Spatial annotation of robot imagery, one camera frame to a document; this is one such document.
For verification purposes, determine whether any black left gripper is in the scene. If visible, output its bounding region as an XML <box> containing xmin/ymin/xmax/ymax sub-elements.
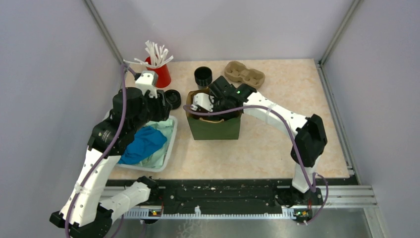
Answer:
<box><xmin>130</xmin><ymin>87</ymin><xmax>173</xmax><ymax>133</ymax></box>

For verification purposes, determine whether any green brown paper bag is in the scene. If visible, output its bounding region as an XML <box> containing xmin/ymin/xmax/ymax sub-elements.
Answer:
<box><xmin>185</xmin><ymin>87</ymin><xmax>244</xmax><ymax>141</ymax></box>

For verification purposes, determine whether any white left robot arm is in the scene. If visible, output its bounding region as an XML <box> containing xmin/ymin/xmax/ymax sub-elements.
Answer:
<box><xmin>50</xmin><ymin>87</ymin><xmax>172</xmax><ymax>238</ymax></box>

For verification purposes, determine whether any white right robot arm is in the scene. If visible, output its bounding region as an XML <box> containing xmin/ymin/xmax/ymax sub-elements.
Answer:
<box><xmin>209</xmin><ymin>76</ymin><xmax>327</xmax><ymax>204</ymax></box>

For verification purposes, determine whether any white plastic basket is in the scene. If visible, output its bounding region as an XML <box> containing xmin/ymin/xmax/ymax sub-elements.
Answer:
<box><xmin>115</xmin><ymin>115</ymin><xmax>178</xmax><ymax>173</ymax></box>

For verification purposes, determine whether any cardboard cup carrier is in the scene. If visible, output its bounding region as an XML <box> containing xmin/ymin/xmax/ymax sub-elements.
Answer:
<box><xmin>224</xmin><ymin>61</ymin><xmax>265</xmax><ymax>89</ymax></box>

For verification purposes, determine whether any red cup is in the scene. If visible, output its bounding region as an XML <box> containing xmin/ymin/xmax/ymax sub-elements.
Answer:
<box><xmin>146</xmin><ymin>64</ymin><xmax>171</xmax><ymax>88</ymax></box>

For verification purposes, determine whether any blue cloth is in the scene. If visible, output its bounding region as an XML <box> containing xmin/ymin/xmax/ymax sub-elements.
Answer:
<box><xmin>118</xmin><ymin>126</ymin><xmax>167</xmax><ymax>166</ymax></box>

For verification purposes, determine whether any mint green cloth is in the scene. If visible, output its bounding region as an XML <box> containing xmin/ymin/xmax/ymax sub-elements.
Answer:
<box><xmin>133</xmin><ymin>119</ymin><xmax>177</xmax><ymax>172</ymax></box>

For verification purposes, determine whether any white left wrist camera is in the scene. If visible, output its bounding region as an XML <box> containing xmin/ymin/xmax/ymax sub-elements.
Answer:
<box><xmin>134</xmin><ymin>70</ymin><xmax>158</xmax><ymax>98</ymax></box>

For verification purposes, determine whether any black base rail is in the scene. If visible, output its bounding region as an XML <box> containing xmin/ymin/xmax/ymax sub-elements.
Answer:
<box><xmin>105</xmin><ymin>178</ymin><xmax>324</xmax><ymax>207</ymax></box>

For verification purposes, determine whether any white cable duct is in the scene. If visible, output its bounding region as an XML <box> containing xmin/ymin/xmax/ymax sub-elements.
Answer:
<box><xmin>124</xmin><ymin>207</ymin><xmax>297</xmax><ymax>220</ymax></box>

